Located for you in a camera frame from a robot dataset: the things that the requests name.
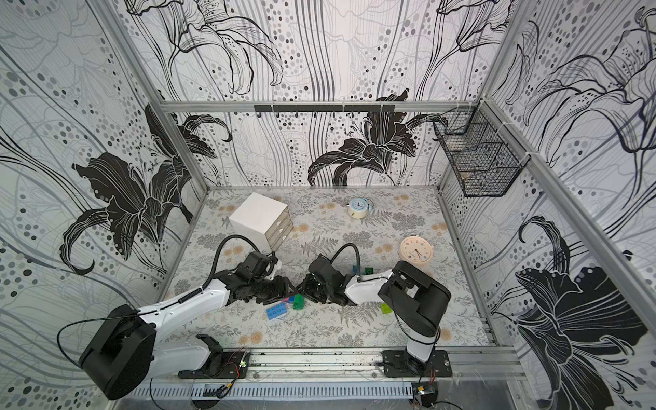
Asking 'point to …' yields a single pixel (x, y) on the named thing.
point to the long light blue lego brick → (277, 310)
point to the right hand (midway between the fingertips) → (298, 289)
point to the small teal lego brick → (354, 269)
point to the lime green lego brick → (385, 309)
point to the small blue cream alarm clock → (359, 207)
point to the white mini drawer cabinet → (266, 221)
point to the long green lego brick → (298, 301)
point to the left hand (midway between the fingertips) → (293, 299)
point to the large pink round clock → (417, 251)
